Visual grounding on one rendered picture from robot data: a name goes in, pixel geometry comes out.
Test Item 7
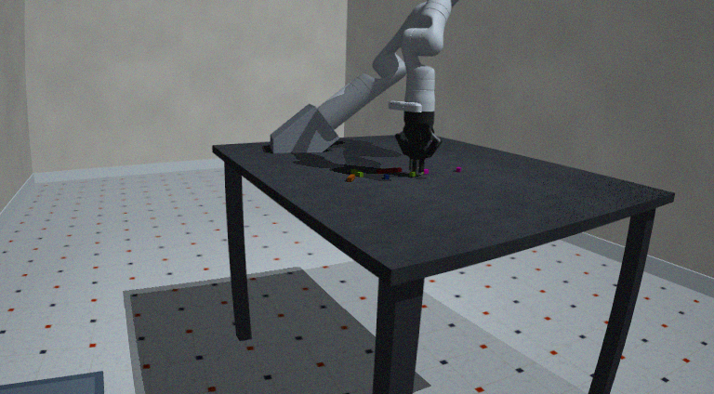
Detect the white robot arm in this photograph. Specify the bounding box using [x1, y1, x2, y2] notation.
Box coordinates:
[317, 0, 458, 130]

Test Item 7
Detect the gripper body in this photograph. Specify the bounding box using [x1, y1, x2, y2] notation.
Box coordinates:
[403, 112, 434, 146]

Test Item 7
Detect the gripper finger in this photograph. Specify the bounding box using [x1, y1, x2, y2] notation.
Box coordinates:
[416, 132, 442, 175]
[395, 131, 417, 172]

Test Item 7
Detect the red rod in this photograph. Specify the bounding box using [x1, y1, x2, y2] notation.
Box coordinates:
[377, 167, 402, 174]

